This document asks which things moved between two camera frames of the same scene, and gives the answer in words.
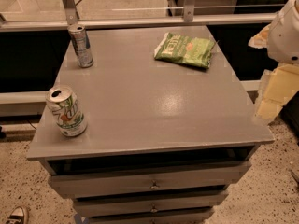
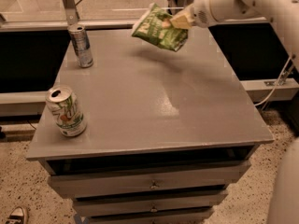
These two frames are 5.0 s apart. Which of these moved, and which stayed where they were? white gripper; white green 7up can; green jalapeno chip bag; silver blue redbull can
Moved: green jalapeno chip bag; white gripper
Stayed: white green 7up can; silver blue redbull can
